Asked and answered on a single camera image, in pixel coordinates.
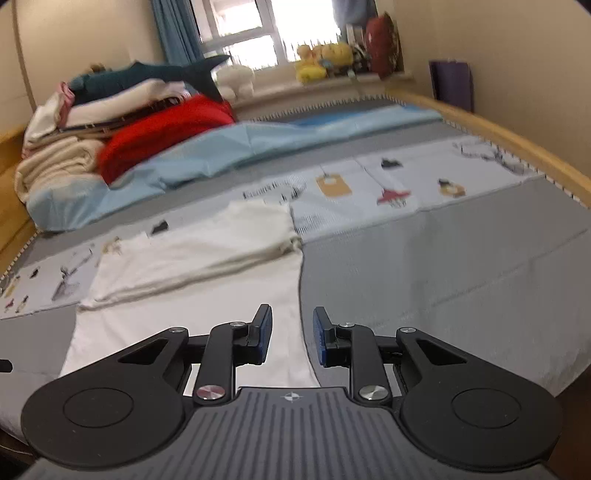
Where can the dark teal shark plush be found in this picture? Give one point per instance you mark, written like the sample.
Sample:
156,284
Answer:
115,78

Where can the pink cloth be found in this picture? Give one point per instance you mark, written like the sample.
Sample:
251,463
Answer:
65,101

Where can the cream folded blanket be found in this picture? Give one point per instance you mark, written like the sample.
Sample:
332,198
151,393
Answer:
55,161

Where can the light blue duvet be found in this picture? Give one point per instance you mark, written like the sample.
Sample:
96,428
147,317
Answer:
207,157

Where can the white windowsill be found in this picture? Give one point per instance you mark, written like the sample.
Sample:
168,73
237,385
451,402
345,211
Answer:
300,92

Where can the white plush toy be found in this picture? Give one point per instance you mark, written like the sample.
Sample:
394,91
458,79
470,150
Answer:
235,81

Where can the black patterned folded cloth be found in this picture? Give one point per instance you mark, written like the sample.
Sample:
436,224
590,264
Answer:
152,107

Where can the dark spotted plush toy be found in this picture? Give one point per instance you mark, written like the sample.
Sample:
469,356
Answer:
359,57

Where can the blue curtain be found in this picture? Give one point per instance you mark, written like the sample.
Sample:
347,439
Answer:
175,32
353,14

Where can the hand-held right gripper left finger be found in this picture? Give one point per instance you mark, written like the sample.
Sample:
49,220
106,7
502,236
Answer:
263,332

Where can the window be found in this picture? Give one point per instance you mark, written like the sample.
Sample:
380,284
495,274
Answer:
258,27

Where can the white folded bedding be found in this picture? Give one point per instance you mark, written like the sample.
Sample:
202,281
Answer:
134,92

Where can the dark red cushion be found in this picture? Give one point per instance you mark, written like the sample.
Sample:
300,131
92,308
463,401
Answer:
383,46

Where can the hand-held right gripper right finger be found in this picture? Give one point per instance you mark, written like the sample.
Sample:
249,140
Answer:
321,337

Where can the heap of yellow plush toys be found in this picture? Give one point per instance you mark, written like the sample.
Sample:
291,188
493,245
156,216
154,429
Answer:
323,60

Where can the purple paper bag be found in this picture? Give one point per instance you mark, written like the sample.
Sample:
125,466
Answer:
451,87

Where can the white long-sleeved shirt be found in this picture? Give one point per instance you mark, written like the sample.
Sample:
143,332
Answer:
184,295

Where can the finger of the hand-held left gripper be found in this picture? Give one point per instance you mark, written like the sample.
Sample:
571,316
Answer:
5,365

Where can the red folded blanket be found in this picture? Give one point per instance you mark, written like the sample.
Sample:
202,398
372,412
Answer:
161,129

